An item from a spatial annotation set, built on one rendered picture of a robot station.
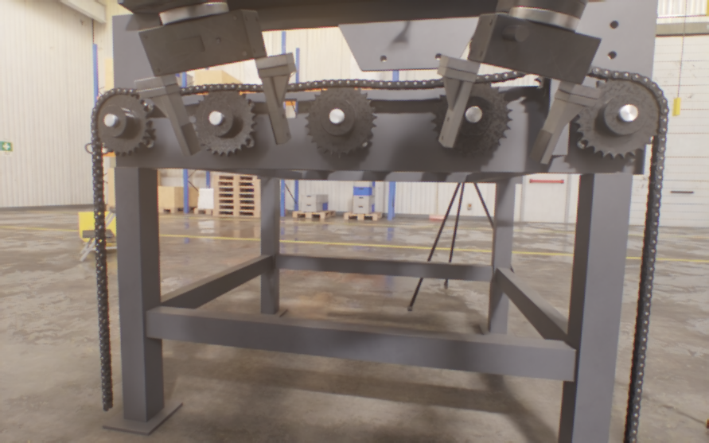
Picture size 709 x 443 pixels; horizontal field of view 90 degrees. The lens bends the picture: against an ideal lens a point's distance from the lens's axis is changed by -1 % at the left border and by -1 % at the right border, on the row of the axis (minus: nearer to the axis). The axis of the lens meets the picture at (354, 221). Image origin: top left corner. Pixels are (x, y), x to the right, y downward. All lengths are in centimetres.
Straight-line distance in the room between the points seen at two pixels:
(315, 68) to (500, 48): 1046
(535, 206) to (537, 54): 984
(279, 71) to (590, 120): 67
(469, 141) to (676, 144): 1088
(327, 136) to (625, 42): 68
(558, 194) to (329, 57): 707
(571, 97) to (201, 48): 44
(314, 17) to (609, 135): 73
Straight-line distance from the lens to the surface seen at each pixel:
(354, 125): 84
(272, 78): 47
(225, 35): 46
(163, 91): 53
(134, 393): 130
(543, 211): 1036
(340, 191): 1013
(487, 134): 85
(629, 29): 104
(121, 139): 114
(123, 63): 124
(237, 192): 919
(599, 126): 92
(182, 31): 49
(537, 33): 48
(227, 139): 96
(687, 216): 1179
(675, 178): 1162
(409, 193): 991
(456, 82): 47
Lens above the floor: 69
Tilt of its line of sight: 5 degrees down
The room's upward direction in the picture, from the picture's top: 1 degrees clockwise
